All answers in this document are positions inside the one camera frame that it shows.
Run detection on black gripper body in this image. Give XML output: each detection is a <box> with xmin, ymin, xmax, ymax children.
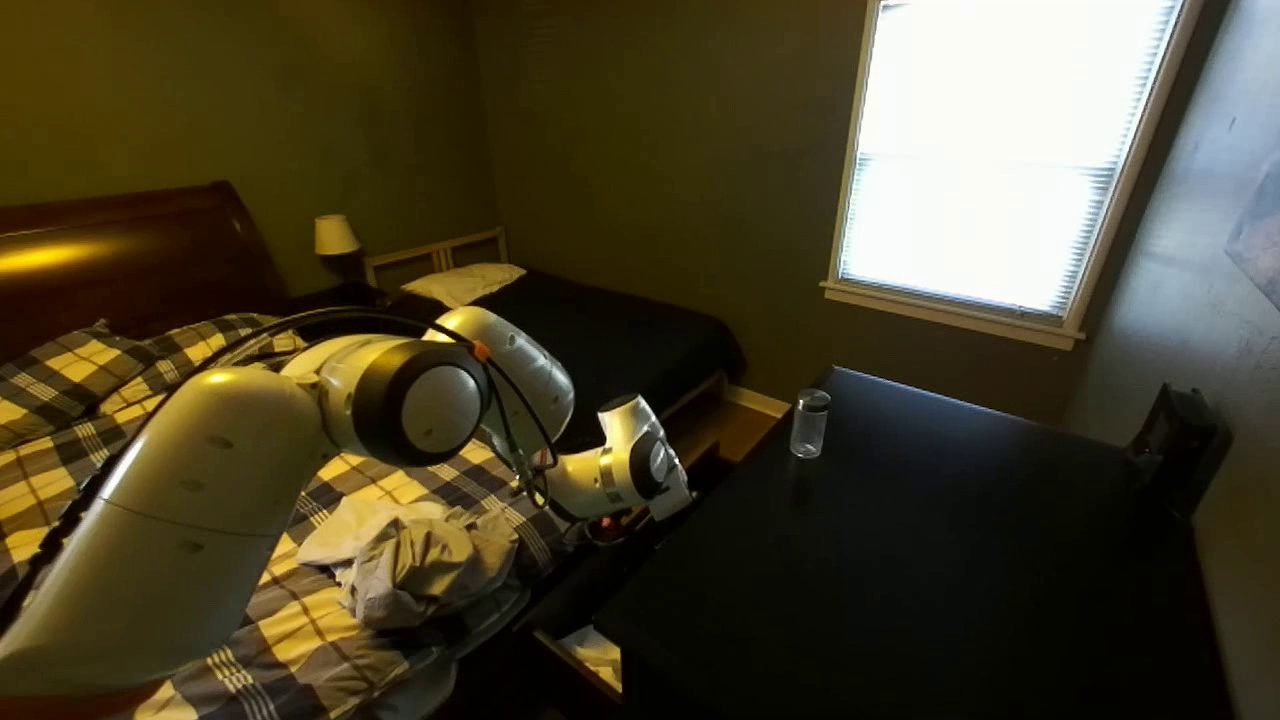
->
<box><xmin>582</xmin><ymin>500</ymin><xmax>673</xmax><ymax>555</ymax></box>

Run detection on white crumpled cloth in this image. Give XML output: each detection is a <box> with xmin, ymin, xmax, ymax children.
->
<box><xmin>557</xmin><ymin>625</ymin><xmax>627</xmax><ymax>697</ymax></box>

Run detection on pile of pale clothes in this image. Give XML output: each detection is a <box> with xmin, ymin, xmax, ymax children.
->
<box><xmin>293</xmin><ymin>487</ymin><xmax>542</xmax><ymax>633</ymax></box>

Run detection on clear glass jar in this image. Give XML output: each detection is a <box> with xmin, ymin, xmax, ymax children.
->
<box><xmin>788</xmin><ymin>383</ymin><xmax>836</xmax><ymax>469</ymax></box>

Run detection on white pillow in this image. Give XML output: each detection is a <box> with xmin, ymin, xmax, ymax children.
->
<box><xmin>398</xmin><ymin>259</ymin><xmax>534</xmax><ymax>312</ymax></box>

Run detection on black dresser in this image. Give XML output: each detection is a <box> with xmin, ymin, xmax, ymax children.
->
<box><xmin>534</xmin><ymin>364</ymin><xmax>1239</xmax><ymax>720</ymax></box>

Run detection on white slatted bed headboard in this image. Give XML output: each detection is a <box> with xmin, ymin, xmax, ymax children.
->
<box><xmin>364</xmin><ymin>224</ymin><xmax>511</xmax><ymax>293</ymax></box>

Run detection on small bedside lamp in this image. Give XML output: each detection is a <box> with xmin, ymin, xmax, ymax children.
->
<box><xmin>310</xmin><ymin>209</ymin><xmax>367</xmax><ymax>293</ymax></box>

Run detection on black bag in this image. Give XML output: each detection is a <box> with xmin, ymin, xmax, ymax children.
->
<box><xmin>1126</xmin><ymin>378</ymin><xmax>1236</xmax><ymax>528</ymax></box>

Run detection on dark wooden headboard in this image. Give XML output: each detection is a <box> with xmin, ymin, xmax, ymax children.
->
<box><xmin>0</xmin><ymin>181</ymin><xmax>293</xmax><ymax>369</ymax></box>

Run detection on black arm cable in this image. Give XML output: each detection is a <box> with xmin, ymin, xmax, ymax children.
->
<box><xmin>0</xmin><ymin>298</ymin><xmax>565</xmax><ymax>636</ymax></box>

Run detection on bright window with white frame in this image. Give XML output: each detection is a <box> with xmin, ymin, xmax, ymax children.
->
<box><xmin>820</xmin><ymin>0</ymin><xmax>1207</xmax><ymax>356</ymax></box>

